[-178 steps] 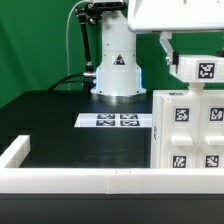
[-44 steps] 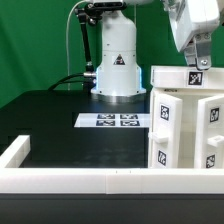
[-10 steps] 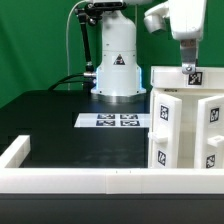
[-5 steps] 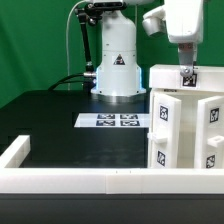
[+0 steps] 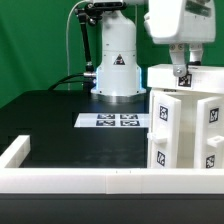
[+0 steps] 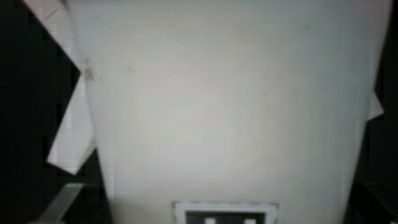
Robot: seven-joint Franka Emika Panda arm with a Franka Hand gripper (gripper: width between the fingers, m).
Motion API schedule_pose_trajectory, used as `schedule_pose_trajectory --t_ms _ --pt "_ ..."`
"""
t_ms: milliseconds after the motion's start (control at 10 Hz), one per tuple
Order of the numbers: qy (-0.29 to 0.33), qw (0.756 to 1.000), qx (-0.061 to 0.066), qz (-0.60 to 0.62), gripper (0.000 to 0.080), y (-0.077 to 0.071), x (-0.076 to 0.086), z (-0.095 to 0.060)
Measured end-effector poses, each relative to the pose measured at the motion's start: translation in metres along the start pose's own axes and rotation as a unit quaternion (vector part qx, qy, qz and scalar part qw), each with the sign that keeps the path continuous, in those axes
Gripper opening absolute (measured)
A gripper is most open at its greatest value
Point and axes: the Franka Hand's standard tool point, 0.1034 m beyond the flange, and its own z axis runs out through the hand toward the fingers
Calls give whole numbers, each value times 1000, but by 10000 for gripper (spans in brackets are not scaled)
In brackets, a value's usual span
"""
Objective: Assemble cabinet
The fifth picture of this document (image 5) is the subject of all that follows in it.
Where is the white cable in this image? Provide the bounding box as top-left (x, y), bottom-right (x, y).
top-left (65, 0), bottom-right (88, 91)

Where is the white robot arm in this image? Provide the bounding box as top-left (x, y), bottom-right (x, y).
top-left (85, 0), bottom-right (216, 102)

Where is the white U-shaped fence wall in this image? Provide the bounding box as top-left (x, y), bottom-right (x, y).
top-left (0, 135), bottom-right (224, 194)

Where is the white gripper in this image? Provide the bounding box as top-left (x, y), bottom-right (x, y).
top-left (144, 0), bottom-right (216, 77)

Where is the white cabinet top block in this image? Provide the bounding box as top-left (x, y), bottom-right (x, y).
top-left (147, 64), bottom-right (224, 94)

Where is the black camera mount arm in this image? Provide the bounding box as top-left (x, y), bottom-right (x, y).
top-left (75, 3), bottom-right (101, 92)

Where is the white marker base plate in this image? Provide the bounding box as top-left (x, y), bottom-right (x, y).
top-left (74, 113), bottom-right (149, 128)

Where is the white cabinet body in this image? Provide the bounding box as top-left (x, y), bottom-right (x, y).
top-left (150, 89), bottom-right (224, 168)

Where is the black cable bundle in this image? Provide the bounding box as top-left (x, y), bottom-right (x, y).
top-left (47, 73), bottom-right (95, 92)

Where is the white cabinet door panel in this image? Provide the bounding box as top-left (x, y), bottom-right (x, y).
top-left (147, 91), bottom-right (181, 169)

